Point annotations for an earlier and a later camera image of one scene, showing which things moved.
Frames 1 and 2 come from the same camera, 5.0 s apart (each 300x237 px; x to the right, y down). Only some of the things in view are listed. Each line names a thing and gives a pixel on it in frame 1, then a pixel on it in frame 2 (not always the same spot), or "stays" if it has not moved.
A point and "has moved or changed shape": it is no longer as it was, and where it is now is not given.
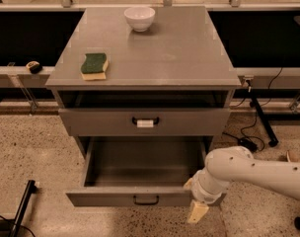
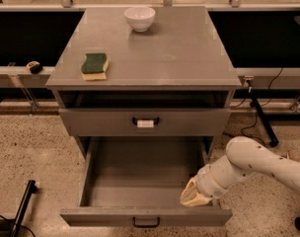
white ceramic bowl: x=139 y=19 stays
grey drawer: x=139 y=171 has moved or changed shape
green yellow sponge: x=94 y=66 stays
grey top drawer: x=148 y=121 stays
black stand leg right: x=272 y=139 stays
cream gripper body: x=200 y=189 → x=204 y=183
